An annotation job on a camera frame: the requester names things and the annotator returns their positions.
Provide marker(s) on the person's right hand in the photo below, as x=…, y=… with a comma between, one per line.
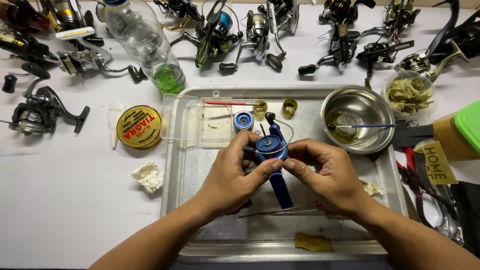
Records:
x=333, y=183

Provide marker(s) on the person's left hand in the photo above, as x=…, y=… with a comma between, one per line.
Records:
x=228, y=176

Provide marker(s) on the blue fishing reel body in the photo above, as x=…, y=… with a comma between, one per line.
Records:
x=279, y=187

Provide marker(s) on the small soiled tissue scrap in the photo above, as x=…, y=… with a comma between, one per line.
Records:
x=370, y=187

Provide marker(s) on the metal tweezers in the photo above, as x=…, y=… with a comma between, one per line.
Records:
x=285, y=212

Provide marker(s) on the blue reel spool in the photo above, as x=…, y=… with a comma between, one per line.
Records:
x=243, y=120

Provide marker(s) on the silver metal tray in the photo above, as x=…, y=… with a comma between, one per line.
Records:
x=210, y=232

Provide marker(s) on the greasy brown tissue scrap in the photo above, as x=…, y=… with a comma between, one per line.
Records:
x=313, y=242

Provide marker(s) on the small yellow grease cap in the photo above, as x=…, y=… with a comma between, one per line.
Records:
x=290, y=107
x=259, y=108

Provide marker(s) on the clear plastic box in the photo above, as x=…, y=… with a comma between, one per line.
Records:
x=180, y=120

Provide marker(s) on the crumpled white tissue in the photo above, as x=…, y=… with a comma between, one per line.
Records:
x=148, y=177

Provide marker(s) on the stainless steel bowl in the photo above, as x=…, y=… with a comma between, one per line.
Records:
x=369, y=108

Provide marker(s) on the gold round line tin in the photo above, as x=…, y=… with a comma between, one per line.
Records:
x=139, y=126

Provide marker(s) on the yellow paper label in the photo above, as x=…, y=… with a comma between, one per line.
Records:
x=437, y=161

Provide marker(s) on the plastic tub of dirty tissues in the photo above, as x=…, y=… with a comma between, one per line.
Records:
x=408, y=93

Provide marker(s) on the silver metal wrench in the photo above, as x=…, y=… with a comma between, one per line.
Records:
x=448, y=221

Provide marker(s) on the white glue tube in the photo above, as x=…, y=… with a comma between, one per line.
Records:
x=114, y=120

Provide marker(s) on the brown jar with green lid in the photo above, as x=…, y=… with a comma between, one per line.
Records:
x=455, y=137

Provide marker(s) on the black cloth pouch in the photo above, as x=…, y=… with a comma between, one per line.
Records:
x=468, y=213

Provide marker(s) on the row of assorted fishing reels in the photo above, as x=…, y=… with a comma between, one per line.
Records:
x=213, y=37

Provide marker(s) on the clear bottle with green liquid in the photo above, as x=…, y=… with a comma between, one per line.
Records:
x=142, y=41

